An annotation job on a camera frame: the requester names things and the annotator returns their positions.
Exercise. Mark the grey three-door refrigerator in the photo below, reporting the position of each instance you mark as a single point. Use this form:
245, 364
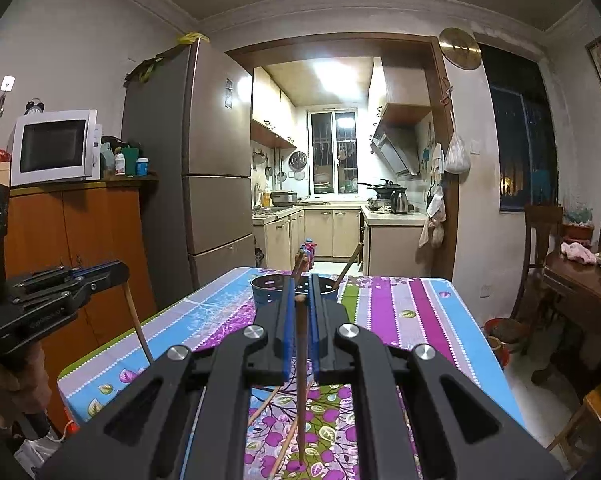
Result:
189, 110

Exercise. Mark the golden round wall plate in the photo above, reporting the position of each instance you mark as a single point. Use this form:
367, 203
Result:
460, 48

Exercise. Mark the ceiling light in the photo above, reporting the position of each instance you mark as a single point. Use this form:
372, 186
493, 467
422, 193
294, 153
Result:
346, 79

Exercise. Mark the orange wooden cabinet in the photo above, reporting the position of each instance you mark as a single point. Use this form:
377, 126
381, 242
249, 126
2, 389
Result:
78, 248

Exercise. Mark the kitchen base cabinets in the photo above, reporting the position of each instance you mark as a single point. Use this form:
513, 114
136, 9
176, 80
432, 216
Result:
390, 242

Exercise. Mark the dark wooden side table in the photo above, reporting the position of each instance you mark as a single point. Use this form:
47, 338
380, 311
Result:
575, 293

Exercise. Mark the white medicine bottle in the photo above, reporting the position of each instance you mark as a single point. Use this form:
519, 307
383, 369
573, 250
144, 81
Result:
120, 164

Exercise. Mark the red plastic basin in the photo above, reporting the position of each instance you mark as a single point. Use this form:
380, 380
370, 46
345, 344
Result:
505, 337

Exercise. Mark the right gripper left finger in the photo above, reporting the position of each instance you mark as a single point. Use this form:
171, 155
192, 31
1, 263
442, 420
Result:
185, 416

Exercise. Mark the person's left hand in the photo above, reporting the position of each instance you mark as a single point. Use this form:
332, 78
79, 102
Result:
27, 390

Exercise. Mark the electric kettle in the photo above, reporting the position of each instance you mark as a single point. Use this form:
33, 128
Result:
399, 202

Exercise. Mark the kitchen window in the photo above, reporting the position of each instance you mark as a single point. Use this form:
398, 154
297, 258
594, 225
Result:
334, 152

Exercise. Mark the range hood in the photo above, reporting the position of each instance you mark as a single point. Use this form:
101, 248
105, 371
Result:
399, 149

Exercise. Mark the dark blue window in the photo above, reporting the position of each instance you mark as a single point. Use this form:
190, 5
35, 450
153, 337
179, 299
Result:
528, 172

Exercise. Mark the wooden dining chair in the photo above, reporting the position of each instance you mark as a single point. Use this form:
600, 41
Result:
543, 226

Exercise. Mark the green box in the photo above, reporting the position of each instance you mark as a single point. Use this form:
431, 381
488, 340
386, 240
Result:
131, 156

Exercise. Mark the black wok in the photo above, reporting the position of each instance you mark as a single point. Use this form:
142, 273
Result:
385, 190

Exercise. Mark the white microwave oven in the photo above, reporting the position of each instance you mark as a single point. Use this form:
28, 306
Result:
55, 147

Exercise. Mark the floral striped tablecloth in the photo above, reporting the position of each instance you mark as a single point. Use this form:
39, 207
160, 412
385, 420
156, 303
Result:
403, 312

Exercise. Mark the white plastic bag hanging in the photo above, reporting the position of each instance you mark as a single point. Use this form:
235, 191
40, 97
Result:
457, 160

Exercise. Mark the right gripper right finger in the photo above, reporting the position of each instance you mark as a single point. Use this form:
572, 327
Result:
416, 415

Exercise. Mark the pink cloth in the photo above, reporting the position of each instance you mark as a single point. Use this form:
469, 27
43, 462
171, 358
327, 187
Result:
576, 252

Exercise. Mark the blue lidded jar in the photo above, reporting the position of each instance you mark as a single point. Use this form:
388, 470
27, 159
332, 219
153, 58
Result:
142, 164

